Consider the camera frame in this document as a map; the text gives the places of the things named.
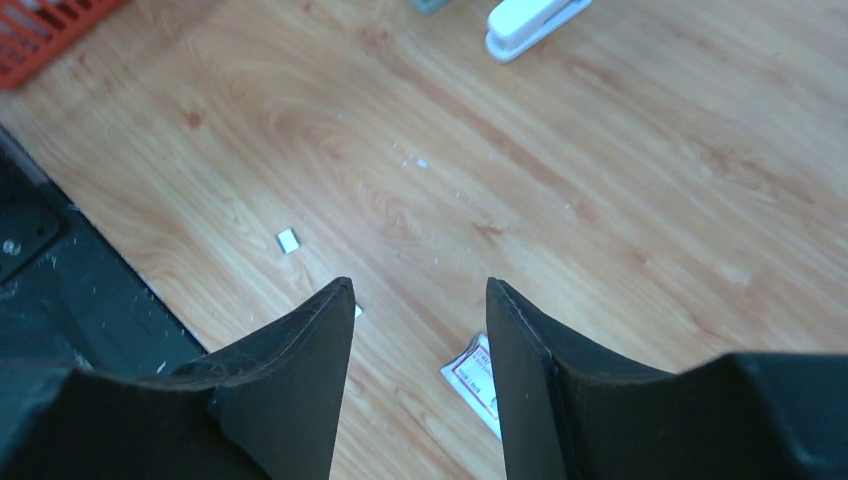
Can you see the white stapler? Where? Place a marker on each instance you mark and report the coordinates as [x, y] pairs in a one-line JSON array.
[[514, 26]]

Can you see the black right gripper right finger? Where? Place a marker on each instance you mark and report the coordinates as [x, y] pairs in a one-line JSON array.
[[571, 408]]

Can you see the red plastic basket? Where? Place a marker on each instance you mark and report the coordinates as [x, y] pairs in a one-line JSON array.
[[34, 33]]

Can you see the red white staple box sleeve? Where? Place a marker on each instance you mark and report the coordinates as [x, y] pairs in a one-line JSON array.
[[470, 375]]

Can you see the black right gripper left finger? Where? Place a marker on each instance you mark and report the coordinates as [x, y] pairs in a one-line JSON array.
[[264, 407]]

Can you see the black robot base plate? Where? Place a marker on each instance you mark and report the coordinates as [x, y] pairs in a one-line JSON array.
[[67, 295]]

